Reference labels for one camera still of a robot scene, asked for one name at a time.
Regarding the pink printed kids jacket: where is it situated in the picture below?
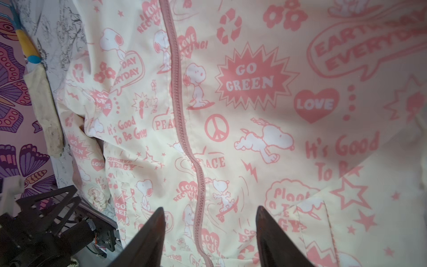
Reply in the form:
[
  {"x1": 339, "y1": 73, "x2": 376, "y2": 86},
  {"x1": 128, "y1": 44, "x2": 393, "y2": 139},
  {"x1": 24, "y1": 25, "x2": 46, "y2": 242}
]
[{"x1": 58, "y1": 1, "x2": 427, "y2": 267}]

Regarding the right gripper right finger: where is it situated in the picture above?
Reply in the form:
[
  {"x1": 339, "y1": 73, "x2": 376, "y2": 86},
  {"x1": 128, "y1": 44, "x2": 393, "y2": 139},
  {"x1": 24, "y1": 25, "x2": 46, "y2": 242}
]
[{"x1": 256, "y1": 206, "x2": 314, "y2": 267}]

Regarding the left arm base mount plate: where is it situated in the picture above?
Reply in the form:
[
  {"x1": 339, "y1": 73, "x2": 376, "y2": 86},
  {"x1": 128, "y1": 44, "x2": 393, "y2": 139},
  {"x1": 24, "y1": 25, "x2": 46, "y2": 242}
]
[{"x1": 1, "y1": 186, "x2": 119, "y2": 267}]

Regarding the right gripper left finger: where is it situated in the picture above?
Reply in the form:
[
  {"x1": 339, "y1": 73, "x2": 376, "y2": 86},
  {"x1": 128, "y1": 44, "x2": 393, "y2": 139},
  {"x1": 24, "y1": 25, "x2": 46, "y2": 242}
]
[{"x1": 109, "y1": 208, "x2": 166, "y2": 267}]

